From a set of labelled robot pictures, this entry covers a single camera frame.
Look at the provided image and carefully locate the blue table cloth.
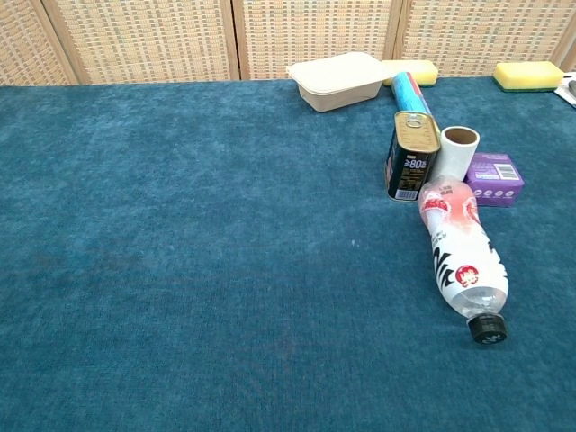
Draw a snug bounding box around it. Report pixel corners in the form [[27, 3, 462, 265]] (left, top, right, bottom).
[[0, 75, 576, 432]]

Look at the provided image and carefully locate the black gold luncheon meat can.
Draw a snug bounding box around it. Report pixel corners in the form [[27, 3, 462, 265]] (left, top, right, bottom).
[[384, 111, 441, 203]]

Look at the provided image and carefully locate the beige lidded food container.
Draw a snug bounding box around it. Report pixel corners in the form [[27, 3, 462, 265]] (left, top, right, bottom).
[[285, 51, 392, 113]]

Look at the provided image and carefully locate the blue plastic bag roll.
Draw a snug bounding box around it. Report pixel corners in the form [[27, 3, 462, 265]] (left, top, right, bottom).
[[390, 71, 434, 120]]

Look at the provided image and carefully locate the white paper roll cardboard core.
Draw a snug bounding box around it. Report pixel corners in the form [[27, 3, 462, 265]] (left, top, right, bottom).
[[432, 126, 482, 184]]

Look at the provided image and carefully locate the plastic drink bottle white label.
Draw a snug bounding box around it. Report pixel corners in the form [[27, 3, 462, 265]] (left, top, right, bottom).
[[417, 176, 510, 346]]

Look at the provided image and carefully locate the yellow green sponge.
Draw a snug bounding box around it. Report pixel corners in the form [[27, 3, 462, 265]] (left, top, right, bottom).
[[381, 59, 439, 88], [491, 61, 564, 94]]

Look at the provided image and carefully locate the purple rectangular box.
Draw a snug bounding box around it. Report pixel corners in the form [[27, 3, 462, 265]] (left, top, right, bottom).
[[463, 152, 526, 208]]

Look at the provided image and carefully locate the wicker folding screen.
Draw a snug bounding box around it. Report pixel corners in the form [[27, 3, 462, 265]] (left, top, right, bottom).
[[0, 0, 576, 86]]

